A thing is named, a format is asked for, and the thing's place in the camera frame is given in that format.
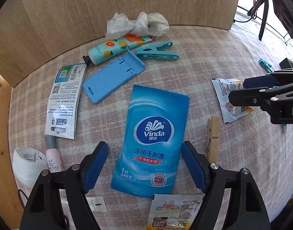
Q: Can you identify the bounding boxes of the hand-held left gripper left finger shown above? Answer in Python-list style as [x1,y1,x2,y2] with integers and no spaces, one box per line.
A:
[19,141,109,230]

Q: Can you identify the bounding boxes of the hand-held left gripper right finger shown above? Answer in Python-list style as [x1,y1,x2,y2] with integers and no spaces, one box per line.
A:
[181,141,271,230]

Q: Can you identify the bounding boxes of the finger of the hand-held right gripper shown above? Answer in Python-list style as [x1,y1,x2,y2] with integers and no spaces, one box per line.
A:
[243,68,293,90]
[228,83,293,106]

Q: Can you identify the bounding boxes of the white creamer sachet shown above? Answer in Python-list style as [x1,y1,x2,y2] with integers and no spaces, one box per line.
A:
[146,194,205,230]
[211,78,254,124]

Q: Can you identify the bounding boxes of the blue wet wipe packet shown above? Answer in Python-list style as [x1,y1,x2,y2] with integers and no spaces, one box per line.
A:
[110,84,190,199]

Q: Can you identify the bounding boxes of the white card package blue label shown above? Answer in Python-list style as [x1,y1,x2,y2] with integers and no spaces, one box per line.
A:
[44,63,87,140]

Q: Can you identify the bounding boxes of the blue phone stand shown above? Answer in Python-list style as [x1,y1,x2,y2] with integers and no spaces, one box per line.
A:
[83,50,145,104]

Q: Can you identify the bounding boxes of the teal clothespin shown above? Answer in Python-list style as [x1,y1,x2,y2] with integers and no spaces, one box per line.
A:
[135,41,179,61]
[258,58,273,73]

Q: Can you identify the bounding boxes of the small white paper tag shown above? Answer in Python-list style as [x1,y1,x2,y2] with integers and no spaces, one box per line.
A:
[85,196,108,212]

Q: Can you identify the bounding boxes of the wooden clothespin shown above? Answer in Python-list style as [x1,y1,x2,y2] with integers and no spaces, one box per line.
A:
[205,116,222,164]

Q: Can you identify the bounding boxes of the small pink bottle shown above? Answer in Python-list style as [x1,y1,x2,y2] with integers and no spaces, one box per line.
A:
[44,135,65,173]

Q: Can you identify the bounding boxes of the black tripod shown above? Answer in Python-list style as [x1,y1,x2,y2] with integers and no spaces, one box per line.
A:
[247,0,272,41]

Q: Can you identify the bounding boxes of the white rounded appliance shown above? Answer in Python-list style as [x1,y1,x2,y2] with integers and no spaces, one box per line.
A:
[12,146,47,186]

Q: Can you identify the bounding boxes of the slatted pine wood board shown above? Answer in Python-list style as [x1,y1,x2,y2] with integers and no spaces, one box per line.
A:
[0,67,23,221]

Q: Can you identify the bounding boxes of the fruit print hand cream tube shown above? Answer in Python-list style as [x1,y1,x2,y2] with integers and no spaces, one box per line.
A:
[82,35,159,66]

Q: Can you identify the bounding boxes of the crumpled white tissue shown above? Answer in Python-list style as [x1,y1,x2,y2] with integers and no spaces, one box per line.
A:
[106,11,169,39]

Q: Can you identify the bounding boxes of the light wooden panel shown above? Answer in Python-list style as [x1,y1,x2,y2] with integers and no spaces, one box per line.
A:
[0,0,243,88]

